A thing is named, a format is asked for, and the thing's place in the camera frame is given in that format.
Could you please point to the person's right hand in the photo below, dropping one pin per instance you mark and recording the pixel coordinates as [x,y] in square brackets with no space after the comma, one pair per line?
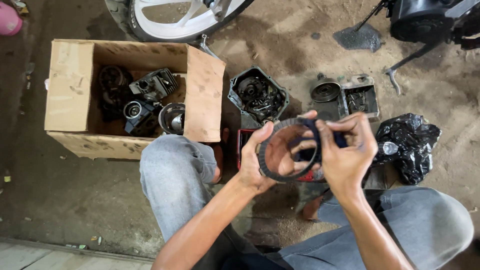
[348,157]

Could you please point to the person's left hand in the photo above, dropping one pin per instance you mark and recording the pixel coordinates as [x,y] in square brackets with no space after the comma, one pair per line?
[252,165]

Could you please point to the dark blue cloth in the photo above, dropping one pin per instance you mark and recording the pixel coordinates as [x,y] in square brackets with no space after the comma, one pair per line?
[308,124]

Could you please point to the red plastic tray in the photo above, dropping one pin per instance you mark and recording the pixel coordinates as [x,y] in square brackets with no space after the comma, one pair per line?
[242,146]

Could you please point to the clear plastic bottle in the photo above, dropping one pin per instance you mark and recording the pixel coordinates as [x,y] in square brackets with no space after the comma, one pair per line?
[388,148]

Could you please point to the metal tray with bolts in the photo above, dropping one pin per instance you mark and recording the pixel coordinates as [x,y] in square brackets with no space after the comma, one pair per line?
[358,99]

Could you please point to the black plastic bag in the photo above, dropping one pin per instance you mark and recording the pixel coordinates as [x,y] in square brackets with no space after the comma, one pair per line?
[408,146]

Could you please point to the person's right foot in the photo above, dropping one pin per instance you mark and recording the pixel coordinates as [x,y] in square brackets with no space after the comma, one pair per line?
[311,210]

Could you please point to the grey engine cover with parts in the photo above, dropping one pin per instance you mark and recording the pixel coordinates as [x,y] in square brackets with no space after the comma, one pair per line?
[258,95]

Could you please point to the round metal clutch bell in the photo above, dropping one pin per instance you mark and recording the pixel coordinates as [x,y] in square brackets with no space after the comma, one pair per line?
[325,90]

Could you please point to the person's left leg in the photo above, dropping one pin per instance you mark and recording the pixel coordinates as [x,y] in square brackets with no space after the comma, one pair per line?
[176,180]

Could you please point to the person's leg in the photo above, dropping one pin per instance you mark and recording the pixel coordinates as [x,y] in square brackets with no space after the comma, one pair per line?
[423,225]
[176,180]

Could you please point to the brown cardboard box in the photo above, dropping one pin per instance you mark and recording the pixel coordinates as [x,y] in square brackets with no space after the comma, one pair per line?
[204,97]

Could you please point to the shiny round metal housing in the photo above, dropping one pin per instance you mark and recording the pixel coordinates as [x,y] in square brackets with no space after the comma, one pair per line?
[170,118]

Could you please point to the person's right leg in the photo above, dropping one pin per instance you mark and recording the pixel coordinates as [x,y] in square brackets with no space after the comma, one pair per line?
[423,225]

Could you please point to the black motorcycle side stand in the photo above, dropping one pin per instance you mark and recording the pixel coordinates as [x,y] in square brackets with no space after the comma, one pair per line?
[408,60]

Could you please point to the dark cylinder head block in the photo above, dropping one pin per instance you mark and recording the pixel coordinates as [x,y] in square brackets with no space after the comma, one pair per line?
[140,118]

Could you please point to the silver wrench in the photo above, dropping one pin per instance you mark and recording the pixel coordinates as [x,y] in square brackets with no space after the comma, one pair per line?
[205,47]

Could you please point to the finned metal engine cylinder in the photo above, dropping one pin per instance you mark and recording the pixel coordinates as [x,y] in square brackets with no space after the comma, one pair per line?
[153,84]

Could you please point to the black motorcycle engine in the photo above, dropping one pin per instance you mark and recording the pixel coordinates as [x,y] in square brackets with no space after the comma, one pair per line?
[420,18]

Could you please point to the black round engine assembly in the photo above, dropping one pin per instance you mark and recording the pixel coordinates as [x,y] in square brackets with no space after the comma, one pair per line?
[112,90]

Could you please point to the white alloy motorcycle wheel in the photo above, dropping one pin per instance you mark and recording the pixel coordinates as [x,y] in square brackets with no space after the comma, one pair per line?
[165,30]

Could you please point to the pink plastic container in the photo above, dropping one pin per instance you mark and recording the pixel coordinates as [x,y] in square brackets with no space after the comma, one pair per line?
[8,20]

